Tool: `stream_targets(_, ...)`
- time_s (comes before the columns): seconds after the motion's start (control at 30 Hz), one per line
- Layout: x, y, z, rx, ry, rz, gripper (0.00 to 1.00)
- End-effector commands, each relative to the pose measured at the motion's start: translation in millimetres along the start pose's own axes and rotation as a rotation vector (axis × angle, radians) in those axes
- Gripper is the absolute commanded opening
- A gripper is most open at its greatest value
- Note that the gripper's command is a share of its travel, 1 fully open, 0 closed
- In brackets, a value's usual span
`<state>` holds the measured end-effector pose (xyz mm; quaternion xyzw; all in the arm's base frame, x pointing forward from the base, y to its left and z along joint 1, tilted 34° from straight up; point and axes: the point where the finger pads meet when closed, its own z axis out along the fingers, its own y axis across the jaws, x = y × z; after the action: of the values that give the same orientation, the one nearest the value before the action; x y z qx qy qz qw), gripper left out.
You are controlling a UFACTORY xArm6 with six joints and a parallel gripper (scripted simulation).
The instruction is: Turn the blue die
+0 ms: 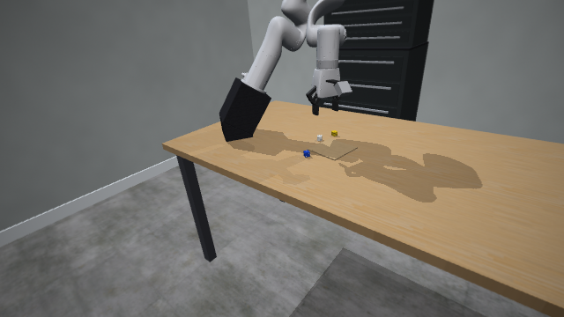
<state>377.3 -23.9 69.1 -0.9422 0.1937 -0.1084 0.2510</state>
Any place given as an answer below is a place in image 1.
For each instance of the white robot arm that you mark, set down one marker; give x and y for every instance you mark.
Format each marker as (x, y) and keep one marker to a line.
(327, 39)

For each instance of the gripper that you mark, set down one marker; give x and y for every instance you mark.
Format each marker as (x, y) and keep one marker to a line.
(322, 89)

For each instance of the tan square mat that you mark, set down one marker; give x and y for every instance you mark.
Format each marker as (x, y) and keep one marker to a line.
(332, 149)

